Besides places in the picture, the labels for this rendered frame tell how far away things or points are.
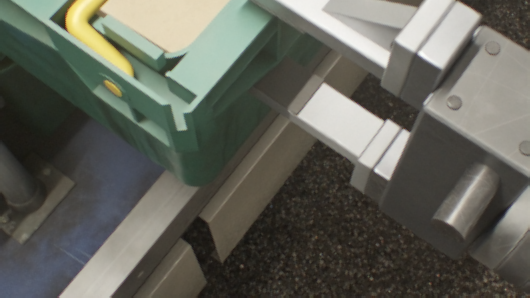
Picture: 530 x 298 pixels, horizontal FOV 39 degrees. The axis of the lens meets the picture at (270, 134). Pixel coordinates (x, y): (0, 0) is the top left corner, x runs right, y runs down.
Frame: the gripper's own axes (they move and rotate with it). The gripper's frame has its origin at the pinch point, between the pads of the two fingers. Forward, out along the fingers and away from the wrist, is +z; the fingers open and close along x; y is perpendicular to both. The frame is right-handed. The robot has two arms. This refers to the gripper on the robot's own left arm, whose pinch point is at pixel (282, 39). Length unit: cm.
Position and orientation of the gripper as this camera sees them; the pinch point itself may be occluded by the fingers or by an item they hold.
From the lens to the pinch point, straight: 38.2
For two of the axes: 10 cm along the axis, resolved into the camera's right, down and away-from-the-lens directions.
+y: -5.9, 7.4, -3.2
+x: -0.1, 3.9, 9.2
